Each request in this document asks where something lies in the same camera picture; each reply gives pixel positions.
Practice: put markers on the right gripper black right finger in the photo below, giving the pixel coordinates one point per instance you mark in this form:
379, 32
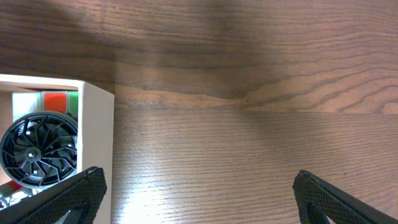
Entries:
320, 202

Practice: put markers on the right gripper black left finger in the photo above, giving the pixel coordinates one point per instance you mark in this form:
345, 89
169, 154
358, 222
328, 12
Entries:
77, 198

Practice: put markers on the black round lid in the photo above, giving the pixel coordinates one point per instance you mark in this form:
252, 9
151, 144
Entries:
40, 149

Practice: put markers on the colourful puzzle cube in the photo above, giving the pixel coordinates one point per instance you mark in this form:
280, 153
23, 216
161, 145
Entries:
65, 102

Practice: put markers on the red grey toy truck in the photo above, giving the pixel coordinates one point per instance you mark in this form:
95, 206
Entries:
10, 197

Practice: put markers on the white cardboard box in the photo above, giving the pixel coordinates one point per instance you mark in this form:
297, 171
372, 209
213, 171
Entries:
95, 125

